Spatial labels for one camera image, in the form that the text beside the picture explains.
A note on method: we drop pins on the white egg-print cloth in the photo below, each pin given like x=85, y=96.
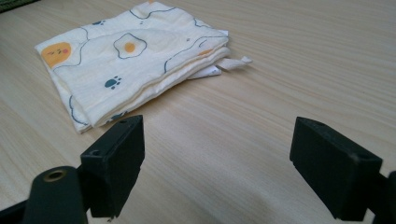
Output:
x=130, y=68

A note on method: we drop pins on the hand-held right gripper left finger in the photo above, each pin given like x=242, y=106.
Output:
x=113, y=174

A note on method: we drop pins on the dark green mat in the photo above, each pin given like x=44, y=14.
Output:
x=12, y=3

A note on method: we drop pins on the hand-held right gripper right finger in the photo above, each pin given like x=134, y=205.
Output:
x=333, y=168

